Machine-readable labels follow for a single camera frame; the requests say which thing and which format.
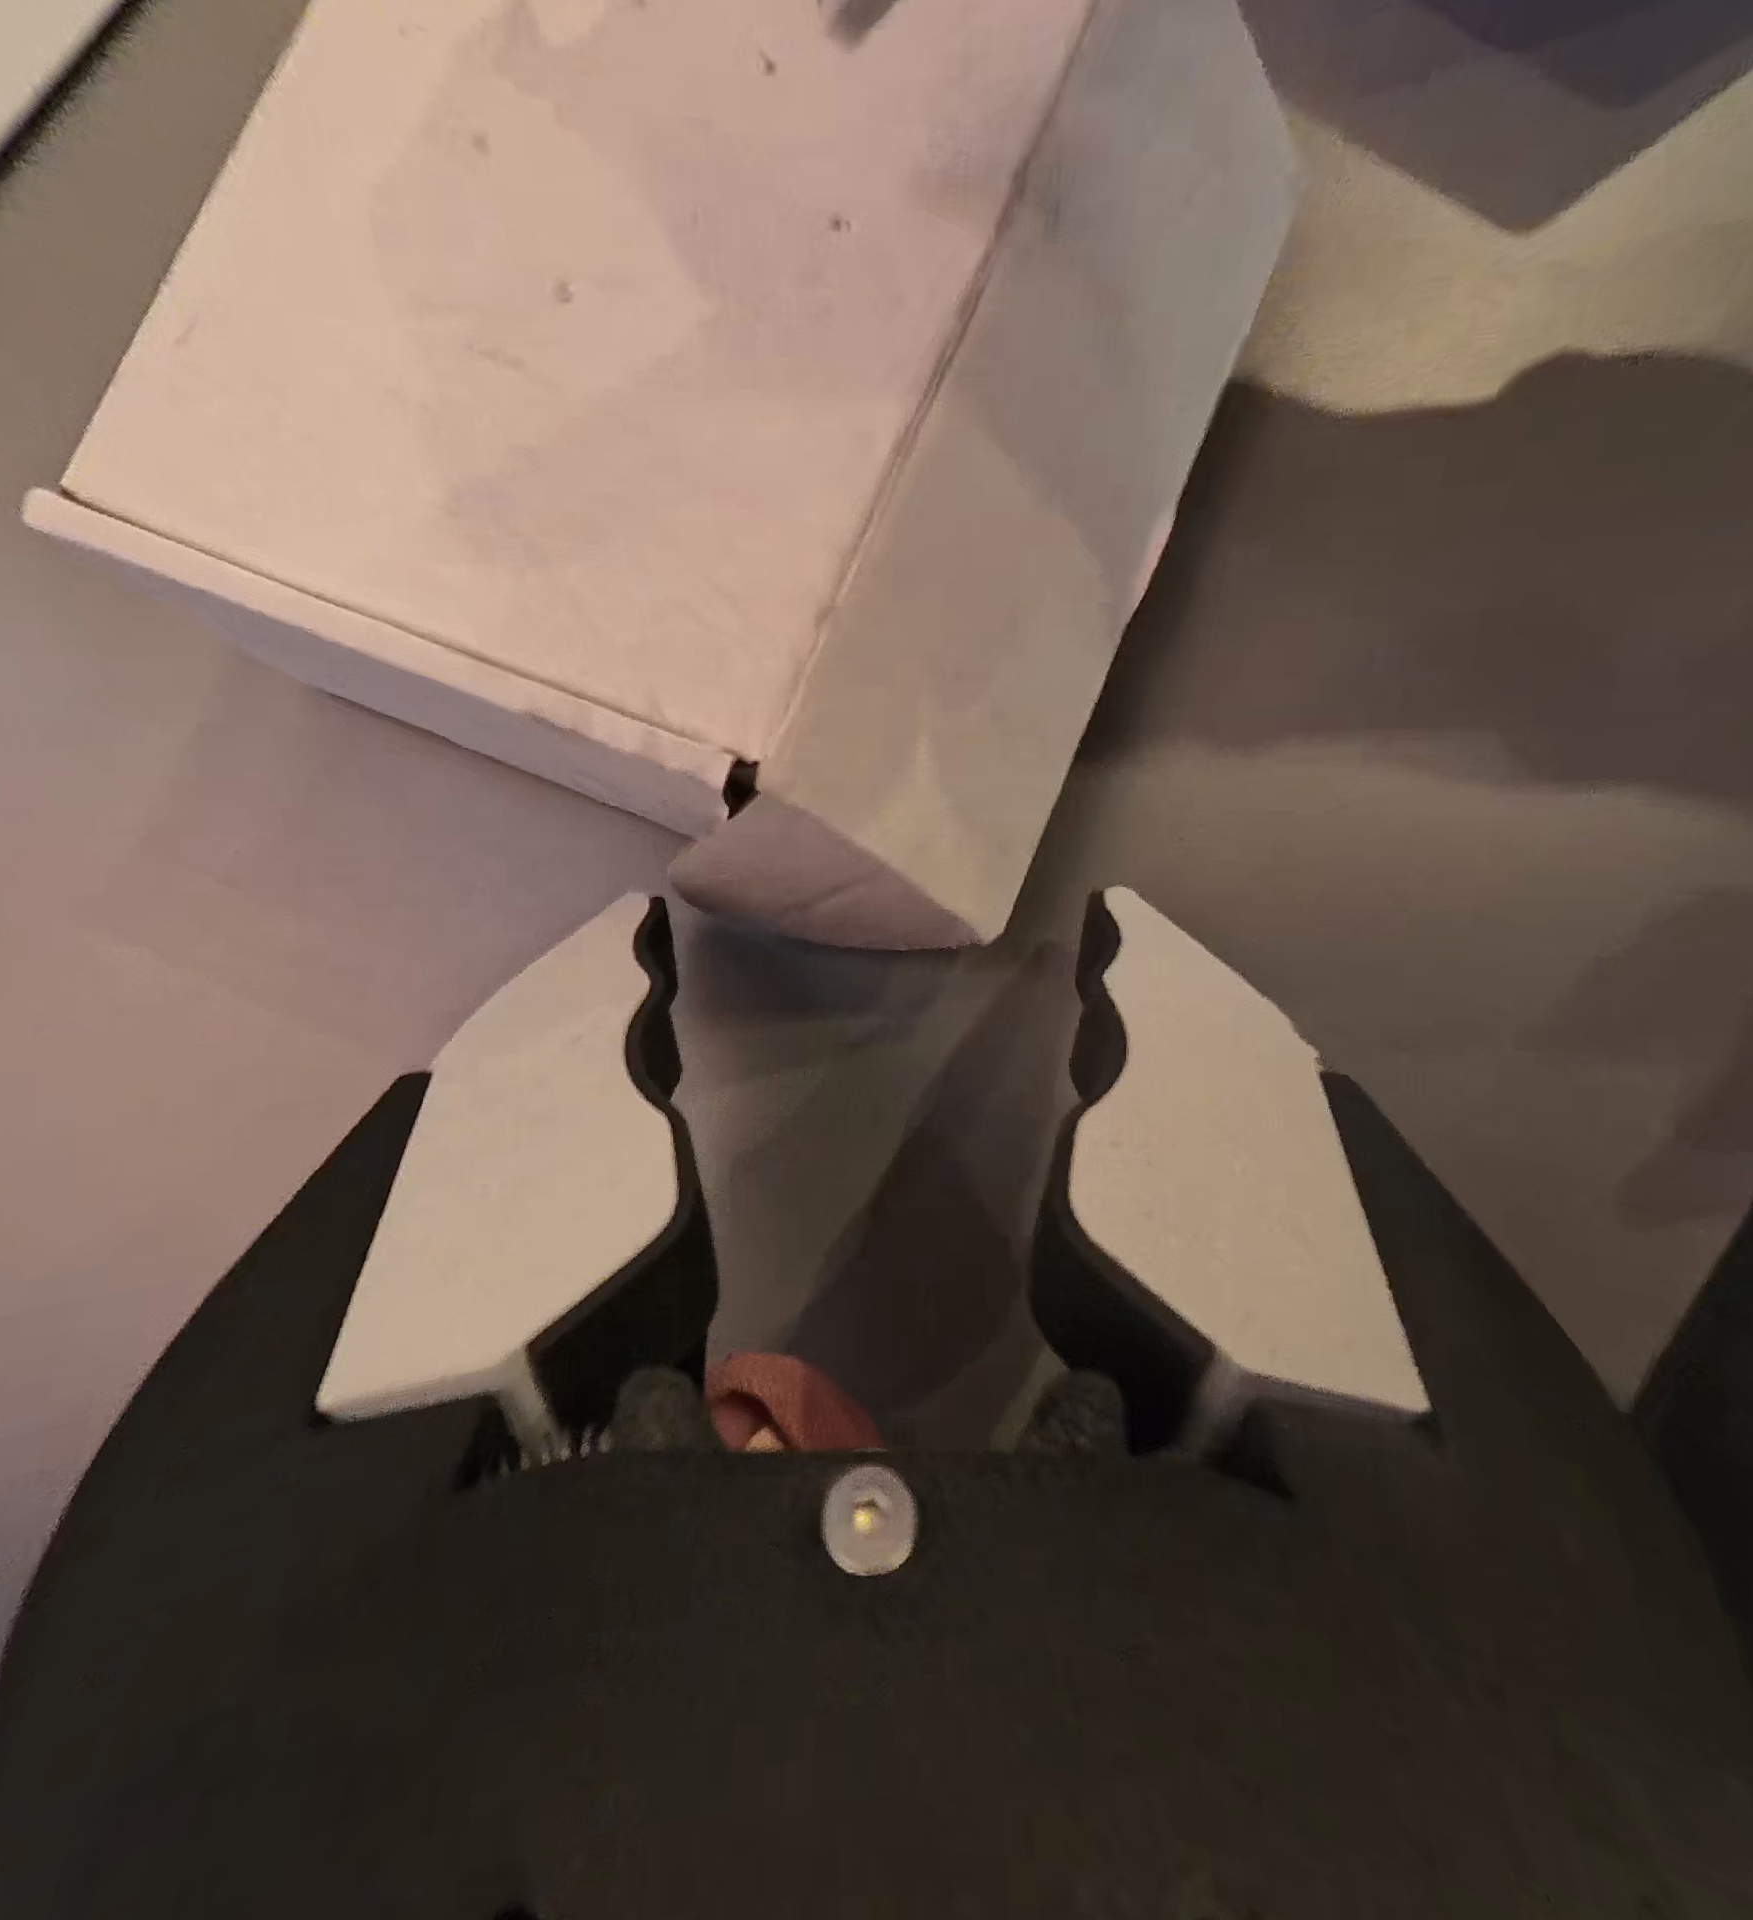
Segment white cardboard box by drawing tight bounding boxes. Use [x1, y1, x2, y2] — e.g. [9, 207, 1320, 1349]
[21, 0, 1299, 954]

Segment person's left hand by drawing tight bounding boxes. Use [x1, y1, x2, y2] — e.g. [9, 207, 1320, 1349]
[703, 1349, 888, 1454]

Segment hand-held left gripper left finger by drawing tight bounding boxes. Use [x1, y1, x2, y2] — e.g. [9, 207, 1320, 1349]
[311, 894, 714, 1451]

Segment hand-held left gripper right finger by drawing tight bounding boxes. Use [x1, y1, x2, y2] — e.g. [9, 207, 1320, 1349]
[1030, 883, 1435, 1460]

